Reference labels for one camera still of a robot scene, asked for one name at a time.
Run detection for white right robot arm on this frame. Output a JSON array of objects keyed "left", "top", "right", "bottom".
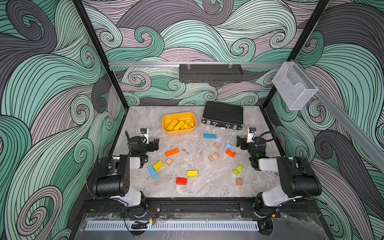
[{"left": 236, "top": 131, "right": 322, "bottom": 218}]

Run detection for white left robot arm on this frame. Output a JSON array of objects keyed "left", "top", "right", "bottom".
[{"left": 91, "top": 128, "right": 160, "bottom": 215}]

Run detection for orange arch block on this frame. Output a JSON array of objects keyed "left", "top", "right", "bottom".
[{"left": 226, "top": 148, "right": 237, "bottom": 159}]

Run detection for orange rectangular block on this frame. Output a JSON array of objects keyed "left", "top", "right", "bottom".
[{"left": 165, "top": 148, "right": 180, "bottom": 157}]

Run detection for yellow green block left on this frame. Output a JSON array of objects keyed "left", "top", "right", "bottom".
[{"left": 153, "top": 161, "right": 164, "bottom": 172}]

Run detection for natural wood cube left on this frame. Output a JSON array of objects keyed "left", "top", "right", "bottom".
[{"left": 166, "top": 159, "right": 173, "bottom": 166}]

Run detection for natural wood cube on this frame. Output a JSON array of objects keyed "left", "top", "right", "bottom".
[
  {"left": 236, "top": 178, "right": 243, "bottom": 186},
  {"left": 166, "top": 159, "right": 173, "bottom": 166}
]

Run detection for blue long block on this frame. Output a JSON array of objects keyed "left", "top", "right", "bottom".
[{"left": 147, "top": 165, "right": 159, "bottom": 180}]

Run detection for green arch block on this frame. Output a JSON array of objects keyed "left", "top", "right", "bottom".
[{"left": 233, "top": 165, "right": 244, "bottom": 176}]

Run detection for black electronics box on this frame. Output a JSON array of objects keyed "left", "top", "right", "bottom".
[{"left": 202, "top": 102, "right": 244, "bottom": 130}]

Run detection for orange plastic tub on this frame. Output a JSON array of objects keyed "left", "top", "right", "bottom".
[{"left": 162, "top": 112, "right": 197, "bottom": 136}]

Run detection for teal block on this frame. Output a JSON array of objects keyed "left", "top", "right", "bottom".
[{"left": 203, "top": 134, "right": 217, "bottom": 139}]

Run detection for playing card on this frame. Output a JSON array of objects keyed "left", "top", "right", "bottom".
[{"left": 269, "top": 172, "right": 280, "bottom": 178}]

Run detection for yellow block near red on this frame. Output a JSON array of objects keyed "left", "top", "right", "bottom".
[{"left": 187, "top": 170, "right": 198, "bottom": 178}]

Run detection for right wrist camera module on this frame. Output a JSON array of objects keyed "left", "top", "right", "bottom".
[{"left": 247, "top": 128, "right": 257, "bottom": 143}]

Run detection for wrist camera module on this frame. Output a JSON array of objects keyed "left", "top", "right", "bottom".
[
  {"left": 247, "top": 128, "right": 257, "bottom": 143},
  {"left": 140, "top": 128, "right": 149, "bottom": 144}
]

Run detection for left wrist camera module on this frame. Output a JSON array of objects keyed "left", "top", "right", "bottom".
[{"left": 140, "top": 128, "right": 149, "bottom": 144}]

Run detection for clear plastic wall holder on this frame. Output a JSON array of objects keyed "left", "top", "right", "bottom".
[{"left": 273, "top": 62, "right": 318, "bottom": 111}]

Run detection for black wall tray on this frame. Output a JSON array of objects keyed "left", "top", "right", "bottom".
[{"left": 179, "top": 64, "right": 244, "bottom": 84}]

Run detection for white cable duct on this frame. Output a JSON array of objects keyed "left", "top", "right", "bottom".
[{"left": 85, "top": 220, "right": 259, "bottom": 232}]

